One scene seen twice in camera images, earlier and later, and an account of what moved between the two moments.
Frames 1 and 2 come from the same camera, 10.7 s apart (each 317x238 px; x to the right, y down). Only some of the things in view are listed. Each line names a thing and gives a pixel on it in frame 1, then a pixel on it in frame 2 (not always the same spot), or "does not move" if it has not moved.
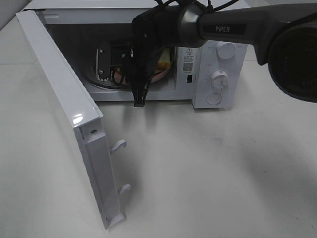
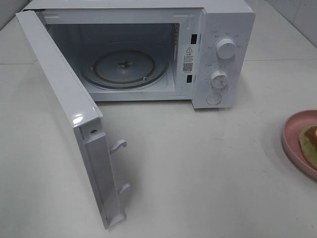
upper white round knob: x=225 y=50 does not move
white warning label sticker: x=188 y=60 does not move
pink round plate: x=119 y=78 to x=292 y=130
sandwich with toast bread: x=164 y=61 to x=308 y=141
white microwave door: x=86 y=117 does not move
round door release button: x=214 y=99 does not move
